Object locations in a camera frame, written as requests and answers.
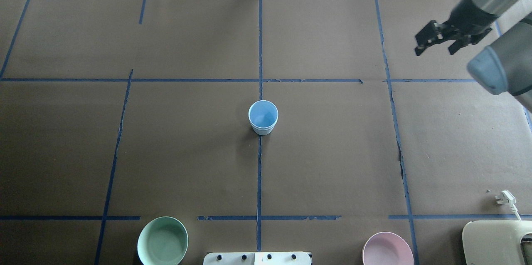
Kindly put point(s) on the pink bowl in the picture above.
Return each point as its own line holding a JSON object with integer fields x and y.
{"x": 386, "y": 248}

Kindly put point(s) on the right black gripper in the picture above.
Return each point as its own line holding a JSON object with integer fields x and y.
{"x": 464, "y": 16}

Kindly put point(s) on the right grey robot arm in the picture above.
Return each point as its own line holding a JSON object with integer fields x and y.
{"x": 504, "y": 66}

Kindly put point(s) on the cream toaster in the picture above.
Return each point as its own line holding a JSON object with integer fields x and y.
{"x": 497, "y": 242}

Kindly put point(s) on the green bowl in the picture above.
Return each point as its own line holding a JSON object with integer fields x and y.
{"x": 163, "y": 241}

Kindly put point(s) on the blue cup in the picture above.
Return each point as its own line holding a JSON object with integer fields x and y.
{"x": 263, "y": 114}
{"x": 262, "y": 131}

